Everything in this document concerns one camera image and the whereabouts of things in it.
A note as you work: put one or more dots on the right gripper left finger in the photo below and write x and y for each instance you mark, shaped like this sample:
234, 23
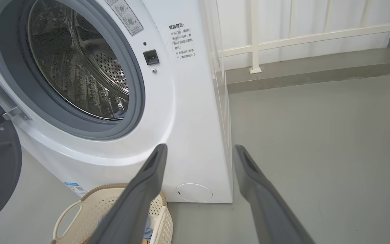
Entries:
130, 210

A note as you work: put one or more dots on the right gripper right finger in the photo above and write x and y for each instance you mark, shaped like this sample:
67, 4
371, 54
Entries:
269, 217

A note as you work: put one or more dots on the white front-load washing machine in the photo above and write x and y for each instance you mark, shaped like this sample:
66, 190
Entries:
188, 135

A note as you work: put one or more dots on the perforated steel washer drum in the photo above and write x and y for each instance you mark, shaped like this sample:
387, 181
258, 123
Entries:
73, 67

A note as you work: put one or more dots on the black door latch socket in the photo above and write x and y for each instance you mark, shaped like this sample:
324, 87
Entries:
151, 57

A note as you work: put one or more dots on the cream plastic laundry basket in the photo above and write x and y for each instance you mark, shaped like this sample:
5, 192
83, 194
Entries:
80, 213

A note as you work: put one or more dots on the blue energy label sticker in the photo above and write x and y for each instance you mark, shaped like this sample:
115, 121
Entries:
76, 189

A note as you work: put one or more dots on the round white filter cover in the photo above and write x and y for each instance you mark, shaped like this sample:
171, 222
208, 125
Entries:
194, 192

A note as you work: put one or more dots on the white metal railing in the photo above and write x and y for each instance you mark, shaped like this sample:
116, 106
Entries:
254, 34

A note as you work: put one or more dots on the grey warning sticker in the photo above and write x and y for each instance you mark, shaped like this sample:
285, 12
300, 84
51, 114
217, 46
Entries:
125, 15

